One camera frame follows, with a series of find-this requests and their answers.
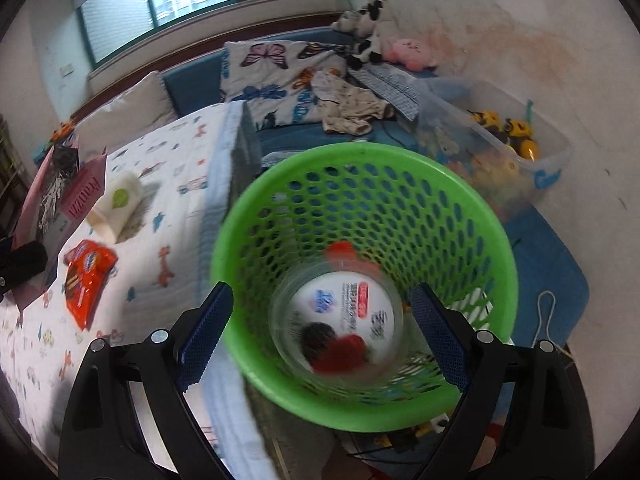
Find green plastic basket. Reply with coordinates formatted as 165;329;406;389
212;143;518;432

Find grey patterned cloth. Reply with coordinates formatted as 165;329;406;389
348;64;432;122

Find clear plastic storage bin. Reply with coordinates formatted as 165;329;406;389
416;78;572;222

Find butterfly print pillow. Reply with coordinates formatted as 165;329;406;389
220;39;348;130

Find cartoon print table cloth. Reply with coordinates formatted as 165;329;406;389
1;102;260;465

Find pink cookie box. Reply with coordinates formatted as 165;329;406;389
11;145;106;311

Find beige crumpled clothes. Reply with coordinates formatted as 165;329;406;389
311;70;395;136

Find yellow toy excavator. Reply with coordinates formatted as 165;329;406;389
469;110;539;162

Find clear round lidded container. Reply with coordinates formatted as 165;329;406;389
269;258;406;389

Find pink plush toy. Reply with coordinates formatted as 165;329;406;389
383;38;437;73

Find black white plush cow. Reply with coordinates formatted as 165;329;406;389
331;0;397;70

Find orange snack wrapper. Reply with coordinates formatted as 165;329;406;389
63;240;118;330

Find white paper cup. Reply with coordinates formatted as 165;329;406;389
87;171;144;244

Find beige cushion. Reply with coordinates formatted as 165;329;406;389
75;70;178;162

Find orange toy on sofa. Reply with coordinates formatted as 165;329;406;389
49;119;75;144

